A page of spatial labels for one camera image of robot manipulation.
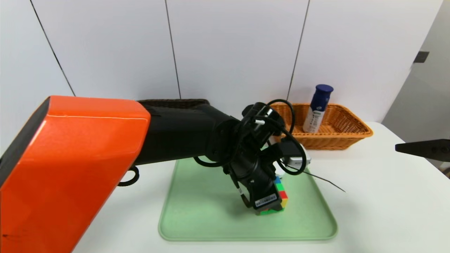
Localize colourful puzzle cube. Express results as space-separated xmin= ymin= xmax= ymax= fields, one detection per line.
xmin=255 ymin=176 xmax=289 ymax=216

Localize white bottle with blue cap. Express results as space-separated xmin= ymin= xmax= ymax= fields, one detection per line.
xmin=302 ymin=84 xmax=334 ymax=134

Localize dark brown wicker basket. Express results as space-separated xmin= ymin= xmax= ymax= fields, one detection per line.
xmin=135 ymin=99 xmax=211 ymax=110

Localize orange wicker basket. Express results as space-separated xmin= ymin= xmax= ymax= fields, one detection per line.
xmin=265 ymin=103 xmax=373 ymax=151

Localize light green plastic tray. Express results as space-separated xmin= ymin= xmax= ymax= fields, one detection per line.
xmin=159 ymin=147 xmax=338 ymax=241

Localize thin tagged left arm cable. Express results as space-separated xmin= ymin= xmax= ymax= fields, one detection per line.
xmin=230 ymin=171 xmax=254 ymax=208

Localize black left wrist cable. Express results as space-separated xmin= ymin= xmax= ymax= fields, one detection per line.
xmin=193 ymin=99 xmax=307 ymax=176

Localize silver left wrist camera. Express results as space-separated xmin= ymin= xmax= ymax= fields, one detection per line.
xmin=281 ymin=142 xmax=312 ymax=170

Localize black left shoulder cable loop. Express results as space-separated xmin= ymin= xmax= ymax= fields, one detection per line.
xmin=117 ymin=166 xmax=140 ymax=187

